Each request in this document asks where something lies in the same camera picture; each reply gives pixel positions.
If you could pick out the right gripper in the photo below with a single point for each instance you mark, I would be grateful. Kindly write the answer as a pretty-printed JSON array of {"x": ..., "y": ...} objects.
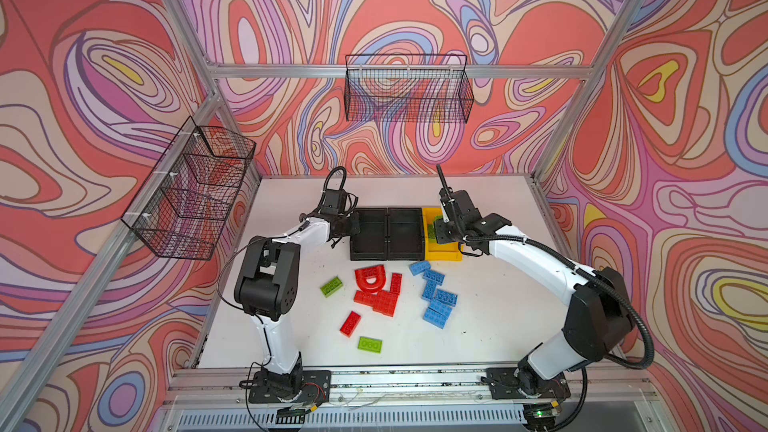
[{"x": 440, "y": 230}]

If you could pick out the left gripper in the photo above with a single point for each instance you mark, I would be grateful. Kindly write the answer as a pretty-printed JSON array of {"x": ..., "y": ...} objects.
[{"x": 346, "y": 223}]

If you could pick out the black bin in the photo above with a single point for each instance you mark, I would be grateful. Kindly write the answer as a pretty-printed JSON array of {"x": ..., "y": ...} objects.
[
  {"x": 370, "y": 243},
  {"x": 405, "y": 234}
]

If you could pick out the green lego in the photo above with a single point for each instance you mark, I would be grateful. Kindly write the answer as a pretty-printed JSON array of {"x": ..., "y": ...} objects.
[
  {"x": 431, "y": 229},
  {"x": 332, "y": 286},
  {"x": 369, "y": 344}
]

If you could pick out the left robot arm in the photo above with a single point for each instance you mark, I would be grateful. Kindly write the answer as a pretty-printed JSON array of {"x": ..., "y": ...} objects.
[{"x": 267, "y": 288}]

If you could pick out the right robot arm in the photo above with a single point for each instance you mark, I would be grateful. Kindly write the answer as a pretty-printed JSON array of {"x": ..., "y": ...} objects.
[{"x": 597, "y": 312}]

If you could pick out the yellow bin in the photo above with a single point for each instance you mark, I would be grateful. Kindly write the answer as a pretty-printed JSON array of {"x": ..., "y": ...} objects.
[{"x": 435, "y": 251}]

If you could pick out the blue lego top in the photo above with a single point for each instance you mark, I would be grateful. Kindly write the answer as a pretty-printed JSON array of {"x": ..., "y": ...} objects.
[{"x": 418, "y": 268}]

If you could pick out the red arch lego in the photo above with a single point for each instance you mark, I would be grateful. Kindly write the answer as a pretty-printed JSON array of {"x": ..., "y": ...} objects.
[{"x": 371, "y": 279}]

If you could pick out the red lego upright slim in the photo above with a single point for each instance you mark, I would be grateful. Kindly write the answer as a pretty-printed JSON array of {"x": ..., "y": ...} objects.
[{"x": 396, "y": 284}]

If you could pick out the blue lego large bottom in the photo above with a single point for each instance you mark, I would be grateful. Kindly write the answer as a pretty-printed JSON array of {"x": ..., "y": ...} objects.
[{"x": 437, "y": 314}]

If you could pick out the red lego plate cluster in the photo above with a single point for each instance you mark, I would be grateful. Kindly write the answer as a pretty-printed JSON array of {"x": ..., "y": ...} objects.
[{"x": 382, "y": 302}]

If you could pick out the red lego lower left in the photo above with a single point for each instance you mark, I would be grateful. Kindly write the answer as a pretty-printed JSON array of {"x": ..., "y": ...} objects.
[{"x": 350, "y": 324}]

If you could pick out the wire basket back wall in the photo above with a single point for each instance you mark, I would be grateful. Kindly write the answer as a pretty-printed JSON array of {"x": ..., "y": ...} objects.
[{"x": 407, "y": 87}]

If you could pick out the wire basket wall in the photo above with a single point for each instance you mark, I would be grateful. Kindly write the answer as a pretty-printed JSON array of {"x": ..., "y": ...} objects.
[
  {"x": 407, "y": 87},
  {"x": 194, "y": 187}
]

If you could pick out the wire basket left wall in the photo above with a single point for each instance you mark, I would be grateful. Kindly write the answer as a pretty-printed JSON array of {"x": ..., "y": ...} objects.
[{"x": 194, "y": 187}]

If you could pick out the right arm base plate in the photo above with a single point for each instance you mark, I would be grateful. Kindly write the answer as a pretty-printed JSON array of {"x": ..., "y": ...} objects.
[{"x": 507, "y": 383}]

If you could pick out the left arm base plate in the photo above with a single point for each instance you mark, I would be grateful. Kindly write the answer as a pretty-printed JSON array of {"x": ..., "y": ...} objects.
[{"x": 310, "y": 387}]

